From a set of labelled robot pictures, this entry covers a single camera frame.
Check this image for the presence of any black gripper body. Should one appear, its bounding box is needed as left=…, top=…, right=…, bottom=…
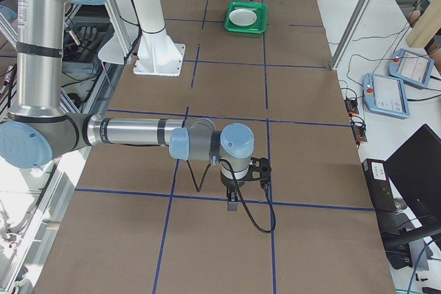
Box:
left=220, top=172, right=249, bottom=197

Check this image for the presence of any white round plate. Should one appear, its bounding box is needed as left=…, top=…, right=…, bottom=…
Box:
left=229, top=8, right=257, bottom=27

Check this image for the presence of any green plastic tray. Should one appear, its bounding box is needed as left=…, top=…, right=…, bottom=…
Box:
left=224, top=1, right=268, bottom=34

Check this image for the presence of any orange black adapter lower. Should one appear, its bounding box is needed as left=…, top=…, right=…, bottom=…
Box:
left=351, top=122, right=367, bottom=145

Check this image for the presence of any orange black adapter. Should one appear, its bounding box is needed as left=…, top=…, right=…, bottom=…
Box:
left=351, top=122, right=367, bottom=145
left=344, top=98, right=359, bottom=116

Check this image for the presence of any orange black adapter upper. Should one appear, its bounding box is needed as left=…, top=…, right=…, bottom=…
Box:
left=344, top=98, right=359, bottom=116

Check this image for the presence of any black mini computer box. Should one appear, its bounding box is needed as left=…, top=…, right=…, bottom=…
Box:
left=362, top=158, right=396, bottom=213

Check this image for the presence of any near blue teach pendant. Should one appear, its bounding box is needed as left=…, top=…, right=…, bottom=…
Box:
left=362, top=73, right=410, bottom=118

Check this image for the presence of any blue teach pendant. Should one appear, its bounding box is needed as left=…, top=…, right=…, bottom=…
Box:
left=362, top=73, right=410, bottom=118
left=389, top=48, right=434, bottom=89

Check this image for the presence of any wooden beam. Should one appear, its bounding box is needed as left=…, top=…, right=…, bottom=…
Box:
left=406, top=0, right=441, bottom=48

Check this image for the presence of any far blue teach pendant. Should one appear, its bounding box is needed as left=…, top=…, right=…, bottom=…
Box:
left=389, top=48, right=434, bottom=89

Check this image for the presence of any black laptop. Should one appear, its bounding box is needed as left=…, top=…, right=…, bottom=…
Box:
left=385, top=124, right=441, bottom=224

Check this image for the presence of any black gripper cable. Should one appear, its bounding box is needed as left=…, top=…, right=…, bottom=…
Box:
left=186, top=158, right=277, bottom=234

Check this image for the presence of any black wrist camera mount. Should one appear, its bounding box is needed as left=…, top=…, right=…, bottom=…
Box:
left=247, top=157, right=271, bottom=185

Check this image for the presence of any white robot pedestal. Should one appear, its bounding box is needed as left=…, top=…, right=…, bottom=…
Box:
left=133, top=0, right=185, bottom=77

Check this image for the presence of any aluminium frame post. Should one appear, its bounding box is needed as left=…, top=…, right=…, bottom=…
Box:
left=330, top=0, right=372, bottom=70

